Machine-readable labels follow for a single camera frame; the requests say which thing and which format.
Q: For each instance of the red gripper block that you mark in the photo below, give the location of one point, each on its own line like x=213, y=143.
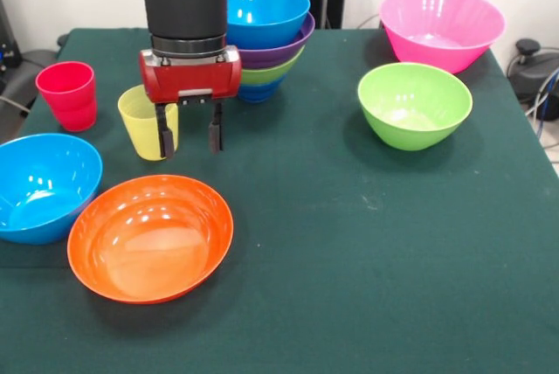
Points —
x=190, y=79

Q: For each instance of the yellow plastic cup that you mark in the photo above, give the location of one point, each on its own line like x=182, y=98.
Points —
x=140, y=127

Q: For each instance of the small dark blue bowl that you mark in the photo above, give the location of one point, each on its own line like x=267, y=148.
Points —
x=257, y=93

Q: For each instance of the green plastic bowl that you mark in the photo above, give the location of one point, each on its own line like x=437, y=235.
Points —
x=266, y=74
x=415, y=105

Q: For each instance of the purple plastic bowl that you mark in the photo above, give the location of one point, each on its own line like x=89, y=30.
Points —
x=271, y=53

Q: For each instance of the orange plastic bowl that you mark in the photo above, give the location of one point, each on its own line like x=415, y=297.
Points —
x=150, y=243

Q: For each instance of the red plastic cup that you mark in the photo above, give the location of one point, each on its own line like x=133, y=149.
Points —
x=67, y=96

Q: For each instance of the light blue plastic bowl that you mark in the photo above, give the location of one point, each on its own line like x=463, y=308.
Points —
x=266, y=11
x=43, y=186

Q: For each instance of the large magenta plastic bowl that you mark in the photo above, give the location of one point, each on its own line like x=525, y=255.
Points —
x=441, y=24

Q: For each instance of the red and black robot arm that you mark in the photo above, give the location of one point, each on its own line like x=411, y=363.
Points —
x=185, y=2

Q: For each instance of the black equipment case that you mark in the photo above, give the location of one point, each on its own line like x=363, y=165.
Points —
x=8, y=42

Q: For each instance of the dark green tablecloth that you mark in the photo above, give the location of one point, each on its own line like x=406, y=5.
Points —
x=284, y=339

